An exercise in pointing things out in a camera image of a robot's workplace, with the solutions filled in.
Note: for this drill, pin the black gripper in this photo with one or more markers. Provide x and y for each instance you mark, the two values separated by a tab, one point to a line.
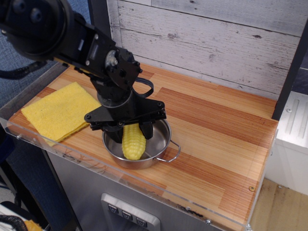
121	107

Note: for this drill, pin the yellow plastic corn cob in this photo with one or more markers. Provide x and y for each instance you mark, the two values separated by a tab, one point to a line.
133	142

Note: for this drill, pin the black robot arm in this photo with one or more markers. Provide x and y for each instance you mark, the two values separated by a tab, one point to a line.
43	30

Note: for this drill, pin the small stainless steel pot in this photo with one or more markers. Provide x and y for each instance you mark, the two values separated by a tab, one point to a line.
155	148

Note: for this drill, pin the yellow folded cloth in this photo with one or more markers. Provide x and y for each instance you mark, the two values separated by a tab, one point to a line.
61	113

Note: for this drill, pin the silver button control panel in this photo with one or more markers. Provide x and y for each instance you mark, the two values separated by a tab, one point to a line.
121	216

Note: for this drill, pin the clear acrylic table guard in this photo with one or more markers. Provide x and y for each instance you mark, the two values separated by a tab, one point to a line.
215	176

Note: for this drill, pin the white cabinet on right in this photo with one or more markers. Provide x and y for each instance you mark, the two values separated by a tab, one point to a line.
288	161

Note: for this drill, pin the black left vertical post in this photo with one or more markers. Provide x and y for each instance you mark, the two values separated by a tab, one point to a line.
99	15

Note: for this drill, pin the black vertical post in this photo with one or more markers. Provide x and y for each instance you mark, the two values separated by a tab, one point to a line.
293	20
99	15

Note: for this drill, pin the black right vertical post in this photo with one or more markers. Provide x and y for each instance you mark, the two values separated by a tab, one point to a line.
293	20

